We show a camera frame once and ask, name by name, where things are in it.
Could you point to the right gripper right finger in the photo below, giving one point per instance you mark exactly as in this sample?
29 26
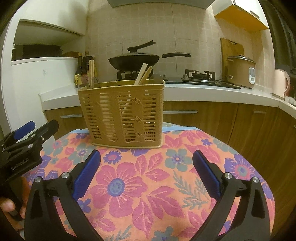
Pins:
251 221

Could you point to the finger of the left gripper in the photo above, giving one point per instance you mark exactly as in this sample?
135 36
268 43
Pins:
42 134
24 130

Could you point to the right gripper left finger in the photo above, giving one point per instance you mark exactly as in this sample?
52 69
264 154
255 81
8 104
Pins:
42 221

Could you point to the wooden chopstick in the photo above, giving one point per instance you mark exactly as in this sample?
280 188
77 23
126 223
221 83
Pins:
140 74
146 75
125 104

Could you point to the left hand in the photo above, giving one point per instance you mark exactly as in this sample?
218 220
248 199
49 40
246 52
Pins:
17 191

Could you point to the dark sauce bottle yellow label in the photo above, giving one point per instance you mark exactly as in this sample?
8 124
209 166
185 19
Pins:
80 75

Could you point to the chopstick pair left compartment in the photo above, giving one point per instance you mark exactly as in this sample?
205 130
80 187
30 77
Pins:
91 73

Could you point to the wooden base cabinets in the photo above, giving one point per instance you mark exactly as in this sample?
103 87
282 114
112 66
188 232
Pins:
263 135

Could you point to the floral pink table cloth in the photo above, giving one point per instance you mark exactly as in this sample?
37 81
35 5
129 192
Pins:
156 194

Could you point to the sauce bottle red label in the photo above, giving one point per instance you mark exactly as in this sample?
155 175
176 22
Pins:
85 69

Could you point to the tan plastic utensil basket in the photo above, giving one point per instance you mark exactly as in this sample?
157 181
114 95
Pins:
102 114

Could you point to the black wok with lid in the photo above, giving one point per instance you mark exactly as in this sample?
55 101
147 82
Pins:
133 60

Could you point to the beige rice cooker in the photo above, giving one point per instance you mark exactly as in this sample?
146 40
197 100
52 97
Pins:
241 71

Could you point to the black gas stove top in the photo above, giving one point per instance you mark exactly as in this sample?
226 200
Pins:
194 77

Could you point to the dark window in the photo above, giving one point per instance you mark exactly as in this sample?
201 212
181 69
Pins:
280 17

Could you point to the yellow wall cabinet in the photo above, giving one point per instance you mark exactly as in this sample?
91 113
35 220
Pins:
244 14

